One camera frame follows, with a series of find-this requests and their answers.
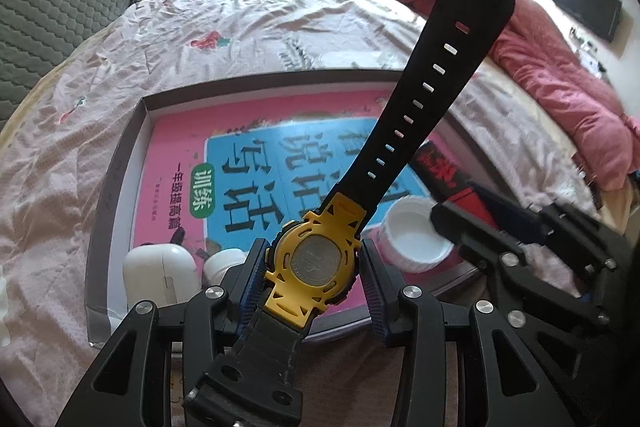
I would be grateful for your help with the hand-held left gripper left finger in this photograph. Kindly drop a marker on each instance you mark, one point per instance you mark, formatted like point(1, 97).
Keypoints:
point(250, 287)

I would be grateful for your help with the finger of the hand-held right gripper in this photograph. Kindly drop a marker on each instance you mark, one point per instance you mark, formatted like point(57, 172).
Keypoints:
point(475, 237)
point(515, 217)

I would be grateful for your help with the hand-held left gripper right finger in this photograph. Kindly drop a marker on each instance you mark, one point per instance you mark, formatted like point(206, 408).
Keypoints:
point(372, 297)

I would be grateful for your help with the white pill bottle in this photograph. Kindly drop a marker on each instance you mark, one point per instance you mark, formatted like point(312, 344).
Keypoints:
point(222, 262)

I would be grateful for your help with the yellow and black wristwatch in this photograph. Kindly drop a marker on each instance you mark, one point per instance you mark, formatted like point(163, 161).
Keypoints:
point(310, 262)

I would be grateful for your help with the red and black lighter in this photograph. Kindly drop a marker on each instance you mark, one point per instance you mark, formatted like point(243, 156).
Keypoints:
point(445, 172)

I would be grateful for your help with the white earbuds case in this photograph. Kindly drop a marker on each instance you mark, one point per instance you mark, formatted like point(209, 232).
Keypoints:
point(155, 272)

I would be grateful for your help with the grey cardboard box tray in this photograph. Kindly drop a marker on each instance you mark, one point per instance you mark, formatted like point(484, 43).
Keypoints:
point(115, 187)

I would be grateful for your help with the cream bed sheet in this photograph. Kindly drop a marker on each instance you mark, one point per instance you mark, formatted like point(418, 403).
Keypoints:
point(525, 117)

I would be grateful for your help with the red quilted duvet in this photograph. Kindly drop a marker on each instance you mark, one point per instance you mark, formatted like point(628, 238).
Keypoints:
point(550, 82)

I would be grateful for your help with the pink and blue book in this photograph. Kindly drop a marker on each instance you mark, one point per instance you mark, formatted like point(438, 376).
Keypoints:
point(170, 142)

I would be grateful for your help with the cluttered white tv cabinet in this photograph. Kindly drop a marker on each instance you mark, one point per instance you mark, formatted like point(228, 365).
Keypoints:
point(590, 52)

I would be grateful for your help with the black flat television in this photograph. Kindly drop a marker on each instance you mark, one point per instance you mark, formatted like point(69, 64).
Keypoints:
point(585, 2)

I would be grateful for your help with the pink printed bed blanket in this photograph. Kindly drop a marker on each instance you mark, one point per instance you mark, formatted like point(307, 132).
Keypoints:
point(250, 22)

